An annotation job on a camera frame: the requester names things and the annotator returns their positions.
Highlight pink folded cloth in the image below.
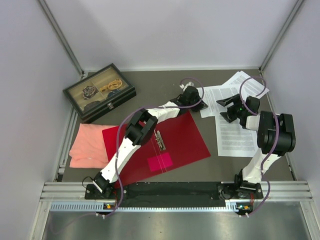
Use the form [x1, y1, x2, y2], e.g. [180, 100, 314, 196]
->
[69, 123, 112, 169]

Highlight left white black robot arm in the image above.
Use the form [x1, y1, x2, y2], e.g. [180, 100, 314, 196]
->
[92, 83, 206, 199]

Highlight metal folder clip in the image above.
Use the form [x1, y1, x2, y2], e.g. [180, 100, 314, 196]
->
[154, 130, 166, 151]

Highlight red plastic folder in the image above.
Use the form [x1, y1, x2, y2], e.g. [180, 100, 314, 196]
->
[101, 112, 211, 187]

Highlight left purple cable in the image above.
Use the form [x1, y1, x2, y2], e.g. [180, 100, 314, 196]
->
[94, 77, 205, 218]

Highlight stack of printed papers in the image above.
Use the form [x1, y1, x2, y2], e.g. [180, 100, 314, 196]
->
[222, 71, 270, 99]

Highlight dark patterned fabric item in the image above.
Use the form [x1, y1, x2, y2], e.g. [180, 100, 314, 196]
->
[82, 86, 98, 100]

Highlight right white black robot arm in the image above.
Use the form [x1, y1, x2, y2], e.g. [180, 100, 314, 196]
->
[216, 94, 296, 198]

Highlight grey slotted cable duct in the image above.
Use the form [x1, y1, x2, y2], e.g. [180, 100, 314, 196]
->
[50, 202, 239, 213]

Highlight yellow rubber bands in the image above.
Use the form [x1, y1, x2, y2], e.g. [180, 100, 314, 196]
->
[99, 78, 123, 92]

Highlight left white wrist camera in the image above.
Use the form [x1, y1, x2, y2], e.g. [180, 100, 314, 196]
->
[179, 81, 194, 91]

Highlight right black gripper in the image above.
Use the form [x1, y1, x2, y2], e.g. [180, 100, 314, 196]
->
[216, 94, 246, 123]

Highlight black glass-lid display box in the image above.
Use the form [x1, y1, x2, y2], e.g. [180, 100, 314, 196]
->
[63, 63, 137, 123]

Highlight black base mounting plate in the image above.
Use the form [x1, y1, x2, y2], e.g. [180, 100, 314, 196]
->
[84, 181, 266, 207]

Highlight aluminium frame rail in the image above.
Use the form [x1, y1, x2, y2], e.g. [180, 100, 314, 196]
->
[39, 179, 313, 213]

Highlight single printed paper sheet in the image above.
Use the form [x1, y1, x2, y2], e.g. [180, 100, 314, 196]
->
[215, 115, 258, 158]

